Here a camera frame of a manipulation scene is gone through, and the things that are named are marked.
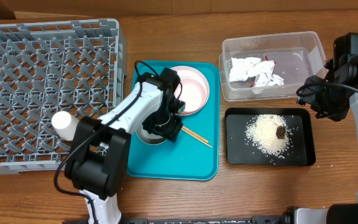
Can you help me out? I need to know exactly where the wooden chopstick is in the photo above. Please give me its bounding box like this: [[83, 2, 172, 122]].
[[181, 129, 212, 148], [182, 126, 209, 143]]

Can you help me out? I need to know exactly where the grey bowl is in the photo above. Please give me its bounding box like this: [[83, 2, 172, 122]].
[[136, 126, 167, 145]]

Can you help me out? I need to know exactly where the pink bowl with food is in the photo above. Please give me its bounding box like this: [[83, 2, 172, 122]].
[[170, 68, 207, 114]]

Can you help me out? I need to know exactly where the brown food scrap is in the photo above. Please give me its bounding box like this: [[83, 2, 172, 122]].
[[276, 126, 286, 139]]

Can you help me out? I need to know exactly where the pile of white rice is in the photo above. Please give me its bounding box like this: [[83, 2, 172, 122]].
[[244, 114, 293, 164]]

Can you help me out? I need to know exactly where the white wrapper waste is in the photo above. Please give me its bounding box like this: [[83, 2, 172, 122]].
[[229, 56, 284, 87]]

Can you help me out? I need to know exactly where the white paper cup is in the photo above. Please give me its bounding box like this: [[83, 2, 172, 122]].
[[52, 111, 80, 141]]

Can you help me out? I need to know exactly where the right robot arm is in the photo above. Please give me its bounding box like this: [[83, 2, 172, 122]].
[[280, 32, 358, 224]]

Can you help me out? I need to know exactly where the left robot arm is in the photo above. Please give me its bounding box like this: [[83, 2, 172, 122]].
[[58, 68, 185, 223]]

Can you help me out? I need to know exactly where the clear plastic waste bin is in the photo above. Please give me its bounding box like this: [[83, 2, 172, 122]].
[[219, 31, 327, 101]]

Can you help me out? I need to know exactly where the grey plastic dishwasher rack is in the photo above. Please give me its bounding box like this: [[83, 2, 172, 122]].
[[0, 19, 127, 175]]

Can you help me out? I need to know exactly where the large white plate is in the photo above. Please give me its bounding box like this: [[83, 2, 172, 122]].
[[169, 65, 211, 116]]

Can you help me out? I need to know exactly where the black rectangular tray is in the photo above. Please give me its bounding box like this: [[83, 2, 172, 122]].
[[225, 108, 316, 166]]

